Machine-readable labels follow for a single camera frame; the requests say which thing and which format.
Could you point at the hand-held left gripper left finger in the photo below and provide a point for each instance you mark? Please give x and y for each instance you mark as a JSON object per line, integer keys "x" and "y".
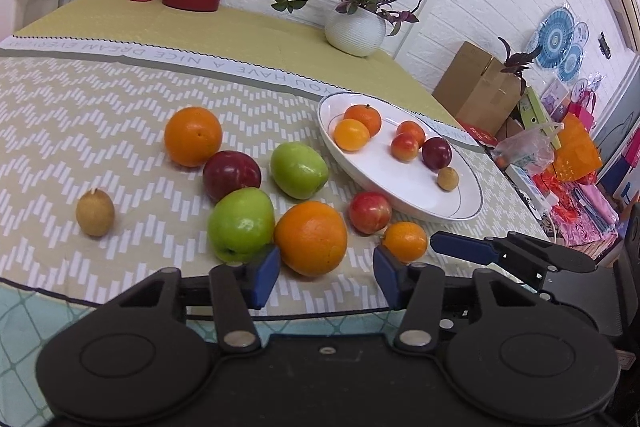
{"x": 265, "y": 277}

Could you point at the purple leaf plant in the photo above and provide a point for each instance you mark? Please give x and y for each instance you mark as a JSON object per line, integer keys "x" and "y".
{"x": 517, "y": 62}

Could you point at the cardboard box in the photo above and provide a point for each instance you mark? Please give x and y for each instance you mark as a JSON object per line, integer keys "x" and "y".
{"x": 475, "y": 82}

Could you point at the large brown longan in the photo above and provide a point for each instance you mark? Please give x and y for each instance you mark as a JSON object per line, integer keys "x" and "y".
{"x": 448, "y": 179}

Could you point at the large blue patterned wall plate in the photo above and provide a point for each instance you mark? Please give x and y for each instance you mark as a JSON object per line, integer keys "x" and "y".
{"x": 556, "y": 32}

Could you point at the pink bag pile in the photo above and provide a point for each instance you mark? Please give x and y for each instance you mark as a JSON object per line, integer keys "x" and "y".
{"x": 590, "y": 212}

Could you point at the clear plastic bag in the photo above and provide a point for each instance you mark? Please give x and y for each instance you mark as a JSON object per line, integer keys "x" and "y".
{"x": 525, "y": 147}

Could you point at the potted plant in white pot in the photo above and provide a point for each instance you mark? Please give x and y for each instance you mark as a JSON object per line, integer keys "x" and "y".
{"x": 355, "y": 32}

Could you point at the small blue patterned wall plate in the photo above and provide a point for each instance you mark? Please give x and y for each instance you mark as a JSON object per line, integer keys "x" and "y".
{"x": 581, "y": 33}

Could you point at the white power strip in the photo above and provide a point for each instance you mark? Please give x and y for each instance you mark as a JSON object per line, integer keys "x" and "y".
{"x": 525, "y": 182}

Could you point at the medium blue patterned wall plate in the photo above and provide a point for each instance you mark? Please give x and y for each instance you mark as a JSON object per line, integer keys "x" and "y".
{"x": 570, "y": 63}

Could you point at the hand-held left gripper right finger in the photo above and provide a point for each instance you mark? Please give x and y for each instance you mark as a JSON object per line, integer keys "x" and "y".
{"x": 387, "y": 277}

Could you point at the red envelope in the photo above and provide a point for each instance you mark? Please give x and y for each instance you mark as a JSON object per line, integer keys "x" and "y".
{"x": 477, "y": 134}

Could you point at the orange bag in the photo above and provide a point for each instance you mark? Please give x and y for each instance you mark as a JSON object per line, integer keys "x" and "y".
{"x": 577, "y": 152}

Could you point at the green apple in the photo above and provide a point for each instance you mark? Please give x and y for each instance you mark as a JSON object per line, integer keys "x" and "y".
{"x": 241, "y": 224}
{"x": 299, "y": 169}

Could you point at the dark red plum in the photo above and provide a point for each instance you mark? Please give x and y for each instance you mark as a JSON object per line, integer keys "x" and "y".
{"x": 436, "y": 153}

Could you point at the large orange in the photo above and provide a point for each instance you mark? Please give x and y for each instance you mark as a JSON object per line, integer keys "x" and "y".
{"x": 310, "y": 237}

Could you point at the red-yellow peach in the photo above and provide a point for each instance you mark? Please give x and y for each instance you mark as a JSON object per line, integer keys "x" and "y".
{"x": 404, "y": 148}

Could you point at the dark red apple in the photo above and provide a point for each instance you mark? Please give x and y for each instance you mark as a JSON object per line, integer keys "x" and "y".
{"x": 231, "y": 174}

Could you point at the white plate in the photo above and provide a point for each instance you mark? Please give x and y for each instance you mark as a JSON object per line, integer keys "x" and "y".
{"x": 400, "y": 187}

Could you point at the tangerine with green stem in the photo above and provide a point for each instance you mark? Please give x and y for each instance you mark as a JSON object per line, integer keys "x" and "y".
{"x": 365, "y": 117}

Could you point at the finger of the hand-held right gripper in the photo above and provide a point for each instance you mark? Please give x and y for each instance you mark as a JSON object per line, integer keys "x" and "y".
{"x": 462, "y": 247}

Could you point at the small yellow orange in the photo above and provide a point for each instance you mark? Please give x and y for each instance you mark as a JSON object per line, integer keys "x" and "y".
{"x": 351, "y": 135}

